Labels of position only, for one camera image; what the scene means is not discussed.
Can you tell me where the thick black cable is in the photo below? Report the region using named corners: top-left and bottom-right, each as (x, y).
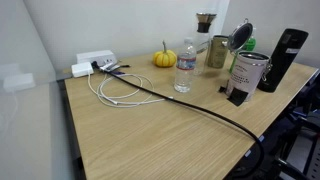
top-left (91, 60), bottom-right (266, 178)

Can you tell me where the white canister with hinged lid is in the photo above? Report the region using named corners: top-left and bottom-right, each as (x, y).
top-left (225, 19), bottom-right (271, 102)

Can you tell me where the tall black cylinder speaker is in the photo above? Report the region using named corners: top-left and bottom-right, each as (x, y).
top-left (258, 28), bottom-right (309, 93)

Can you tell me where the clear plastic water bottle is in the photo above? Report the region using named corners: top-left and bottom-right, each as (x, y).
top-left (174, 37), bottom-right (196, 93)

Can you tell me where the green plastic bottle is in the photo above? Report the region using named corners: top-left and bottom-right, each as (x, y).
top-left (229, 28), bottom-right (256, 73)

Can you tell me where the white power adapter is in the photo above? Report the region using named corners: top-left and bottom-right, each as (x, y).
top-left (71, 62), bottom-right (94, 78)

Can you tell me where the small yellow pumpkin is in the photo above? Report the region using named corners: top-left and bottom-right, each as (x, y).
top-left (152, 41), bottom-right (177, 68)

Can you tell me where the black tape piece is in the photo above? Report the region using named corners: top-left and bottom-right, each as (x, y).
top-left (227, 88), bottom-right (248, 106)

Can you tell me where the silver connector plug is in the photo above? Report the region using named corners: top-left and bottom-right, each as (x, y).
top-left (100, 63), bottom-right (119, 72)

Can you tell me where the white power strip box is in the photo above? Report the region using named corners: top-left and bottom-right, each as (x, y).
top-left (76, 50), bottom-right (118, 66)

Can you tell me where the white coiled cable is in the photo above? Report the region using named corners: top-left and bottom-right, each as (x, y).
top-left (87, 73), bottom-right (174, 108)

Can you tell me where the olive green tin can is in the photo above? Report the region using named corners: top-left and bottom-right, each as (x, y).
top-left (207, 35), bottom-right (228, 69)

